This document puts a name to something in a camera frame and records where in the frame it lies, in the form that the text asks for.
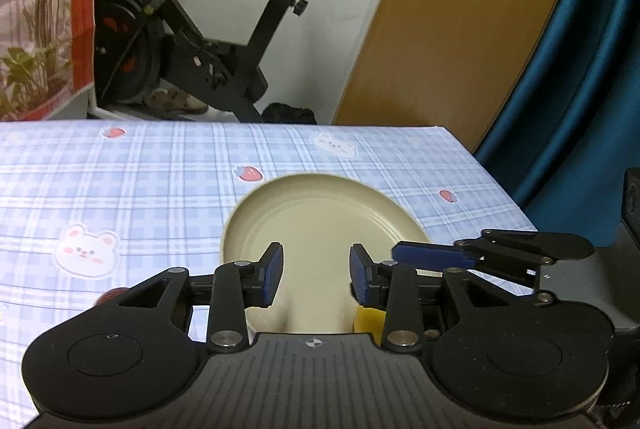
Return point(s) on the beige round plate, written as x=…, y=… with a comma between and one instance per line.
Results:
x=310, y=219

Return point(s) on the brown sandal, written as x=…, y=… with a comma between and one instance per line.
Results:
x=172, y=101

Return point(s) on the wooden door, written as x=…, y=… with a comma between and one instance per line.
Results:
x=450, y=34

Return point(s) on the blue plaid tablecloth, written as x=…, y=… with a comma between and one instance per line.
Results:
x=150, y=189

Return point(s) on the black bag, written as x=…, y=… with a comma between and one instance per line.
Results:
x=290, y=114

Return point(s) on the black exercise bike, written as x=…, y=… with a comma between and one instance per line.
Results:
x=190, y=44

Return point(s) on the small red fruit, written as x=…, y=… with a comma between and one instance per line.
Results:
x=112, y=296

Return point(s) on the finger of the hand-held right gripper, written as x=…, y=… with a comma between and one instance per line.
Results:
x=430, y=255

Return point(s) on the small yellow lemon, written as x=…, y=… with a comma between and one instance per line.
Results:
x=369, y=321

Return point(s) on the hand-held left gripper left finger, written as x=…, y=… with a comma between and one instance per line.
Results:
x=271, y=271

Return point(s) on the blue curtain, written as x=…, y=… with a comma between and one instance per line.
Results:
x=590, y=84

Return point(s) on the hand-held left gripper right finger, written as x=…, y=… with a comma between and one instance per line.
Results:
x=361, y=274

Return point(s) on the printed plant backdrop cloth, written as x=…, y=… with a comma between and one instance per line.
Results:
x=30, y=34

